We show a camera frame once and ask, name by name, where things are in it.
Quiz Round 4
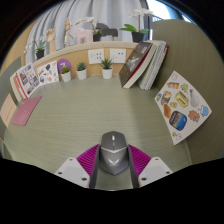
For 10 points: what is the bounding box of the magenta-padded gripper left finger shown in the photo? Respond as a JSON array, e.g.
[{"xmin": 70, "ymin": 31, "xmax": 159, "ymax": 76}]
[{"xmin": 54, "ymin": 143, "xmax": 101, "ymax": 189}]

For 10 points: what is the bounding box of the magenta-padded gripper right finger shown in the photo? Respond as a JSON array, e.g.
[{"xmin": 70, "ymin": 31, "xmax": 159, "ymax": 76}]
[{"xmin": 127, "ymin": 144, "xmax": 174, "ymax": 188}]

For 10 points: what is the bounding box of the grey computer mouse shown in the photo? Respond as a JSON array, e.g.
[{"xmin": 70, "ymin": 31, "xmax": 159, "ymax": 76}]
[{"xmin": 99, "ymin": 130, "xmax": 130, "ymax": 176}]

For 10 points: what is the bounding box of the pink mouse pad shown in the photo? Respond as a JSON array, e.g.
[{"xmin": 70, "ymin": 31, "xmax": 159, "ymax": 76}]
[{"xmin": 11, "ymin": 95, "xmax": 43, "ymax": 127}]

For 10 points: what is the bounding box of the colourful sticker sheet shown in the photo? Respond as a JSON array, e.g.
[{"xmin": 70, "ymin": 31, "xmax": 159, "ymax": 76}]
[{"xmin": 154, "ymin": 70, "xmax": 213, "ymax": 146}]

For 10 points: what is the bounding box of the small succulent in white pot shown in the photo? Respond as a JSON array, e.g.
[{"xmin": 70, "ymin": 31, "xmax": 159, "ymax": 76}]
[
  {"xmin": 75, "ymin": 61, "xmax": 88, "ymax": 81},
  {"xmin": 60, "ymin": 66, "xmax": 72, "ymax": 83},
  {"xmin": 99, "ymin": 58, "xmax": 114, "ymax": 80}
]

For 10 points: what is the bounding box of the red-spined photo magazine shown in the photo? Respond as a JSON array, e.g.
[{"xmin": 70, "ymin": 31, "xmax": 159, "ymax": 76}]
[{"xmin": 15, "ymin": 63, "xmax": 41, "ymax": 100}]

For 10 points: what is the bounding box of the tan book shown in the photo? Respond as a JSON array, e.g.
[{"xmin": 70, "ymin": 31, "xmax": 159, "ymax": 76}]
[{"xmin": 9, "ymin": 72, "xmax": 25, "ymax": 103}]

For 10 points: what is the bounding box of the white sticker sheet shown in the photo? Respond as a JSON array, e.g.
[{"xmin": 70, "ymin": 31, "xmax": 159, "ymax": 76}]
[{"xmin": 35, "ymin": 60, "xmax": 60, "ymax": 85}]

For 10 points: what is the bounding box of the purple round sign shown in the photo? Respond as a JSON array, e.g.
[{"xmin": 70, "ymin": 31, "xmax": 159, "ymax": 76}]
[{"xmin": 56, "ymin": 58, "xmax": 72, "ymax": 75}]

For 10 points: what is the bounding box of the green desk partition panel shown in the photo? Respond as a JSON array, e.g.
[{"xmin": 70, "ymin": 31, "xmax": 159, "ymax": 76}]
[
  {"xmin": 0, "ymin": 56, "xmax": 23, "ymax": 101},
  {"xmin": 151, "ymin": 18, "xmax": 224, "ymax": 164}
]

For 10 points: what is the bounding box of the beige desk back ledge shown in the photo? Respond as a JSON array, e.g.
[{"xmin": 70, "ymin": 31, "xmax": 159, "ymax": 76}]
[{"xmin": 9, "ymin": 40, "xmax": 139, "ymax": 101}]

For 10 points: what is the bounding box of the pink horse figurine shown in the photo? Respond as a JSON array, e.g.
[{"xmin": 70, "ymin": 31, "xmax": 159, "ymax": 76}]
[{"xmin": 73, "ymin": 27, "xmax": 94, "ymax": 45}]

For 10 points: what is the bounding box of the wooden mannequin figure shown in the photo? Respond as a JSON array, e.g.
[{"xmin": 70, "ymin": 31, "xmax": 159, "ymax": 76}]
[{"xmin": 63, "ymin": 17, "xmax": 75, "ymax": 48}]

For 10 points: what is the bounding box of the dark horse figurine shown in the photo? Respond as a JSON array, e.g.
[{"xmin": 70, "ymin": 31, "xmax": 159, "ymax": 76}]
[{"xmin": 96, "ymin": 22, "xmax": 119, "ymax": 42}]

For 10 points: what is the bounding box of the dark-framed window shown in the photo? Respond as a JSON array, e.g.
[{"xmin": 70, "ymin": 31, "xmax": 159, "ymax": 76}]
[{"xmin": 146, "ymin": 0, "xmax": 194, "ymax": 24}]

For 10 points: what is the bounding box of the grey curtain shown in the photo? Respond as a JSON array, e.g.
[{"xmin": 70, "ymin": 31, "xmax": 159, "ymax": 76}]
[{"xmin": 24, "ymin": 0, "xmax": 148, "ymax": 56}]

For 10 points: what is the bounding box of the white wall socket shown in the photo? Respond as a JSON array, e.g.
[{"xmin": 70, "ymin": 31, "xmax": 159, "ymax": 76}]
[
  {"xmin": 87, "ymin": 48, "xmax": 106, "ymax": 65},
  {"xmin": 109, "ymin": 47, "xmax": 128, "ymax": 64}
]

